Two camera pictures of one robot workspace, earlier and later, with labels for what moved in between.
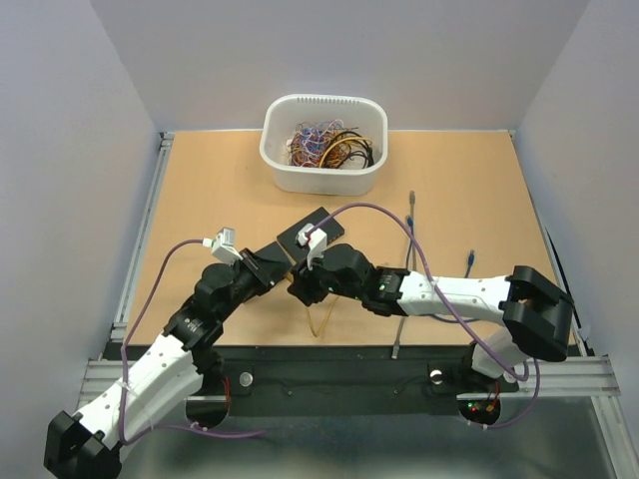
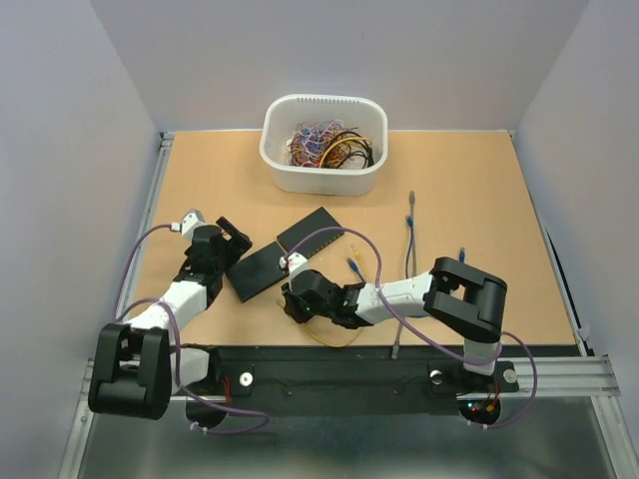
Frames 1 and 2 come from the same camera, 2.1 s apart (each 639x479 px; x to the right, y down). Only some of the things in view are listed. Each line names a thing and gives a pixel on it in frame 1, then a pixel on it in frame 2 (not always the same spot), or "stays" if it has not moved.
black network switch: (289, 239) stays
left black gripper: (251, 265) -> (233, 233)
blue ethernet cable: (409, 221) stays
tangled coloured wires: (328, 144) stays
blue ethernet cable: (470, 262) -> (354, 267)
